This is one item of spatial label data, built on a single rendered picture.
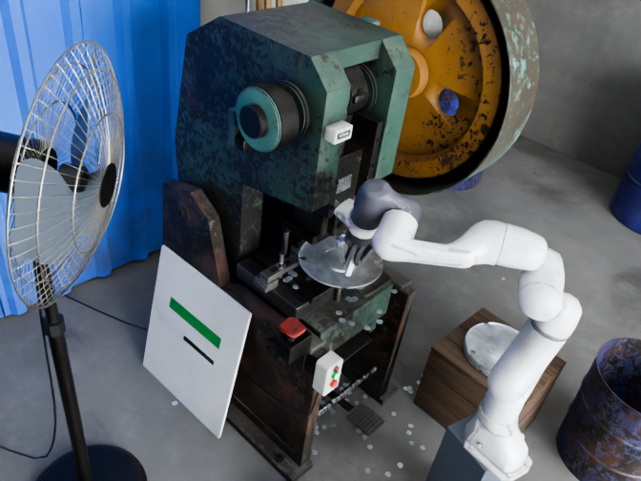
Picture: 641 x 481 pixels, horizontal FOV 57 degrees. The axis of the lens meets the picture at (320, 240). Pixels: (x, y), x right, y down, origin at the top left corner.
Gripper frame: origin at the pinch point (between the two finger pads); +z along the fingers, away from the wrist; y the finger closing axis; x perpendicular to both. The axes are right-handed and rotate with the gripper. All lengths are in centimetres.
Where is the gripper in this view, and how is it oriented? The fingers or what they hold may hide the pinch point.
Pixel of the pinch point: (349, 266)
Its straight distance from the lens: 181.3
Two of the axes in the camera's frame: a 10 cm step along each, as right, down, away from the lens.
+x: -0.5, -8.3, 5.6
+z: -1.4, 5.6, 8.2
